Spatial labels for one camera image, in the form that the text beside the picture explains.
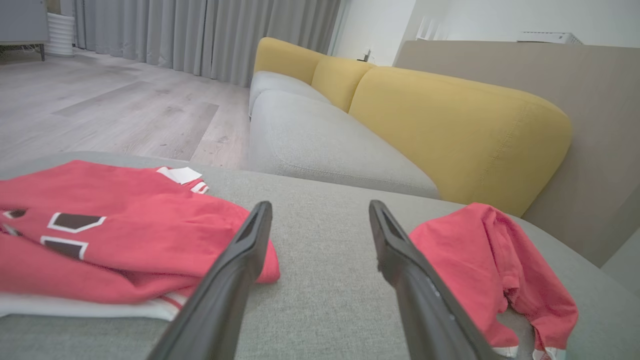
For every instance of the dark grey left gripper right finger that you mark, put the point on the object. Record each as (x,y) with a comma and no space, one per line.
(420,305)

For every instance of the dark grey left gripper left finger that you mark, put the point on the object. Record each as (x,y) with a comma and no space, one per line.
(225,290)

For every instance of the red shorts with white stripe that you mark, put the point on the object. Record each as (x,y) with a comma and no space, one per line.
(475,255)

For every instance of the red basketball jersey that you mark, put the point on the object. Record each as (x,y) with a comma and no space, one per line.
(145,240)

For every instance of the grey sofa seat cushion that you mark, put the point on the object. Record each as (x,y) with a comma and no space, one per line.
(280,82)
(320,140)

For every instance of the small yellow sofa back cushion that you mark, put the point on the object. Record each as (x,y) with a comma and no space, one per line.
(340,80)

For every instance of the small dark object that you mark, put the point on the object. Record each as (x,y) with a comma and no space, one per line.
(366,56)

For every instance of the grey curtain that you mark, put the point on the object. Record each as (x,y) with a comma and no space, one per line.
(200,35)

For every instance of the beige partition panel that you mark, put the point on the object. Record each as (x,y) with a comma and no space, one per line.
(590,100)

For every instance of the white flat device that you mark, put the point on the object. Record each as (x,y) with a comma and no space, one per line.
(547,37)

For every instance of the white ribbed cylinder appliance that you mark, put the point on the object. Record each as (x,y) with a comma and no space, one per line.
(61,35)

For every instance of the grey cabinet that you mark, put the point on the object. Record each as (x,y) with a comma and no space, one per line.
(22,20)

